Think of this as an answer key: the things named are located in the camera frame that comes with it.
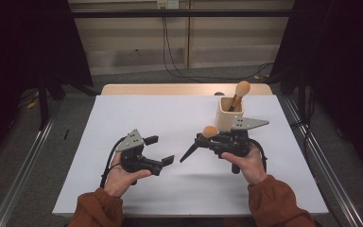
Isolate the vertical wooden wall strip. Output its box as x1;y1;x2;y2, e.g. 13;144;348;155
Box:
185;0;193;69

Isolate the wooden table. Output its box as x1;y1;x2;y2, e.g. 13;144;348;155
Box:
100;82;273;96

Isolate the person's right hand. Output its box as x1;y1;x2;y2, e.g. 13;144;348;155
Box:
220;143;268;186

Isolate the cream ceramic square cup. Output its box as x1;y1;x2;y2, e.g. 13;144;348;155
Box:
215;96;245;132

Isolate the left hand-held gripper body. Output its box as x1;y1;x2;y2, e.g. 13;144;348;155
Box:
115;129;164;177

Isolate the makeup brush with gold ferrule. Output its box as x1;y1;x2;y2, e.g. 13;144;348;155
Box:
227;80;251;113
179;125;219;164

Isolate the person's left hand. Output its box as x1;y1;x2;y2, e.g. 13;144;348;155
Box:
103;151;153;199

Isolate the white wall socket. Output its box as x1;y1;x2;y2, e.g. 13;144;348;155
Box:
156;0;180;9

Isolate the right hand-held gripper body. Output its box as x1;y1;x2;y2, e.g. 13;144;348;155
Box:
212;116;270;175

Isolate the black horizontal metal bar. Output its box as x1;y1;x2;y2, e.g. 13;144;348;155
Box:
70;9;294;19

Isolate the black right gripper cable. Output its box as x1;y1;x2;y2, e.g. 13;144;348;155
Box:
249;138;268;173

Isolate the black curtain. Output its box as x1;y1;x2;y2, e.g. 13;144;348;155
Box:
0;0;95;165
268;0;363;181

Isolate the black wall socket cable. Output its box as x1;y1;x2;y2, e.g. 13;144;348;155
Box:
162;8;275;81
164;8;209;84

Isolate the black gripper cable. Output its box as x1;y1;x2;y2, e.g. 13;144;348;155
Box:
99;135;129;189
249;138;268;173

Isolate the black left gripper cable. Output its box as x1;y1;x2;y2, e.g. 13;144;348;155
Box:
99;135;129;189

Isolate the aluminium floor rail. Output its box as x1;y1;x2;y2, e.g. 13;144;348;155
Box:
283;96;363;227
0;102;62;227

